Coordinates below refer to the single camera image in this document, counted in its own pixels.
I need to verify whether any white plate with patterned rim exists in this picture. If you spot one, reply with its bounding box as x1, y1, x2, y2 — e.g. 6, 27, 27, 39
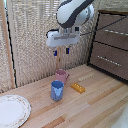
0, 94, 32, 128

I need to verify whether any orange block with white stripes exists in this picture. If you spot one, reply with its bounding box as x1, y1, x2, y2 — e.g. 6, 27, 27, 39
70, 82, 86, 94

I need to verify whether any pink mug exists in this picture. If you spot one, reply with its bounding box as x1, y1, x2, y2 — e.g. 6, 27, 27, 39
54, 68, 70, 85

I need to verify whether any blue mug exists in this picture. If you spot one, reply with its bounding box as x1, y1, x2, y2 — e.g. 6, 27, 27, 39
50, 80, 65, 102

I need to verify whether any silver drawer handle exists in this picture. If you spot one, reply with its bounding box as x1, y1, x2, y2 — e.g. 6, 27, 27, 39
101, 28, 128, 38
96, 55, 123, 67

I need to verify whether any wooden post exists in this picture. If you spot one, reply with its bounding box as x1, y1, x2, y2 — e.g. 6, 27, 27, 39
0, 0, 17, 90

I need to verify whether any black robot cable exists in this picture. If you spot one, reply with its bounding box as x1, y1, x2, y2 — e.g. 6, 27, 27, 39
79, 14, 128, 36

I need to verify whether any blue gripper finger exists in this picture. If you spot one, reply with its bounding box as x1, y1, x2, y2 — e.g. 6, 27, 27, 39
53, 49, 59, 57
65, 47, 71, 55

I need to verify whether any pale grey rounded object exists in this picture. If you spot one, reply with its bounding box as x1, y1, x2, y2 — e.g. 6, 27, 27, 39
110, 102, 128, 128

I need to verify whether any dark wooden drawer cabinet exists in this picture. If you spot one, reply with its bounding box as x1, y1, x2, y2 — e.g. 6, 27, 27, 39
87, 8, 128, 82

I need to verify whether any brown drawer front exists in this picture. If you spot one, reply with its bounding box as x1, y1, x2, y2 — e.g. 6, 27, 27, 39
94, 13, 128, 51
89, 41, 128, 81

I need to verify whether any woven bamboo screen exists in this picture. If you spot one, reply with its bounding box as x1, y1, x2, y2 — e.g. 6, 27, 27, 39
5, 0, 101, 88

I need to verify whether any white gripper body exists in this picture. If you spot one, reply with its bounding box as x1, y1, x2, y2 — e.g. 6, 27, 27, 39
45, 27, 81, 48

